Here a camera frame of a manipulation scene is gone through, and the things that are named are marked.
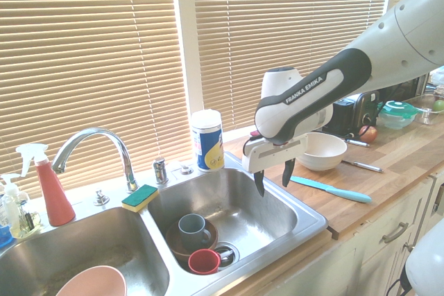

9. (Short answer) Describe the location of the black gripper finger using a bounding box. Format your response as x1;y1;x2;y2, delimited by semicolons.
253;169;266;198
281;157;297;188

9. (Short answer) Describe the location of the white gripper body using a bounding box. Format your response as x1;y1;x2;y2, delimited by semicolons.
241;134;309;174

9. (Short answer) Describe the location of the teal knife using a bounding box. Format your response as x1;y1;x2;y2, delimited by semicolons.
289;175;373;204

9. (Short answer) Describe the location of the stainless steel double sink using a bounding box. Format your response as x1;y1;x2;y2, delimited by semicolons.
0;152;329;296

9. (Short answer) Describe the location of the metal sink drain strainer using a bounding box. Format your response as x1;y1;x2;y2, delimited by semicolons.
214;241;241;270

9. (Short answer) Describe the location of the chrome sink sprayer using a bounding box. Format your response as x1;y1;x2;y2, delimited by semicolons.
153;157;170;185

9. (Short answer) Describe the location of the chrome sink knob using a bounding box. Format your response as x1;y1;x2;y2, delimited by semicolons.
93;188;110;207

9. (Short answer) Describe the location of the white ceramic bowl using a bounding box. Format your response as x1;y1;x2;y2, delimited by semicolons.
296;132;348;173

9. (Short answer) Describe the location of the white blue wipes canister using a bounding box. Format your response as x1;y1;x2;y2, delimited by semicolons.
191;109;225;173

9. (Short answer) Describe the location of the grey mug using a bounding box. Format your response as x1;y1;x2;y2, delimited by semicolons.
178;214;212;252

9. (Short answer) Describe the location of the black toaster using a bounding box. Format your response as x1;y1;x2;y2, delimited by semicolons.
322;90;381;138

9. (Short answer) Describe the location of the red apple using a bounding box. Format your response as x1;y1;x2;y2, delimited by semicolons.
358;125;379;143

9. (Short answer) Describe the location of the red cup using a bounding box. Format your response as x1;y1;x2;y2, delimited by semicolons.
187;248;222;275

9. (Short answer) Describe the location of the brown wooden bowl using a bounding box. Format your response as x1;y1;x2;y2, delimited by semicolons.
165;218;219;264

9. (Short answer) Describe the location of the cream kitchen cabinet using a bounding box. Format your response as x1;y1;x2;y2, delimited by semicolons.
221;170;444;296

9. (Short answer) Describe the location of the green yellow sponge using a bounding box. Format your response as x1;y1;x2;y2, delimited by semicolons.
121;184;160;214

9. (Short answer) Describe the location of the green lidded plastic container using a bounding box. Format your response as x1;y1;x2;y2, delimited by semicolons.
377;100;419;131

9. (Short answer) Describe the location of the medium beige window blind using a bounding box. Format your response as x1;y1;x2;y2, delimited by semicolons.
189;0;393;134

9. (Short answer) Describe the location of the chrome curved faucet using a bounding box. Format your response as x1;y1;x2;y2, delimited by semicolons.
51;127;140;194

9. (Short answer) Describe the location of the black microwave oven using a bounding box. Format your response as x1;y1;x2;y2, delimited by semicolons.
380;74;428;102

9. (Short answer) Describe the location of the clear glass container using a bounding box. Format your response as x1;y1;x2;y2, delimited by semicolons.
413;92;444;126

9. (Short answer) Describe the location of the pink bowl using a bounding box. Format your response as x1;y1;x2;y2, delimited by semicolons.
55;265;128;296

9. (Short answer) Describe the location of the red spray bottle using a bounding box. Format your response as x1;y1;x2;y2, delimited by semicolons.
15;143;76;227

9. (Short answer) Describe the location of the wide beige window blind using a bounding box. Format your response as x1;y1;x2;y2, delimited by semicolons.
0;0;194;202

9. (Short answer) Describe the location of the clear soap dispenser bottle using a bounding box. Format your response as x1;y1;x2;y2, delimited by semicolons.
8;198;43;240

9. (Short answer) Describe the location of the clear soap pump bottle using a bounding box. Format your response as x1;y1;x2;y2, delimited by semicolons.
0;173;22;229

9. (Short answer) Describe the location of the short steel handled utensil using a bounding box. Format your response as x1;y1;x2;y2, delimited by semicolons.
343;138;370;148

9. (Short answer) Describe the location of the long steel handled utensil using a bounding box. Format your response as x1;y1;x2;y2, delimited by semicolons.
341;159;385;174

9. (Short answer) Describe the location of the black cable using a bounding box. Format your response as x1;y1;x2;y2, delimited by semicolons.
371;82;400;128
386;269;413;296

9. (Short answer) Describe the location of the brass drawer handle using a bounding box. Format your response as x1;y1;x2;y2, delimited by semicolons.
382;221;410;245

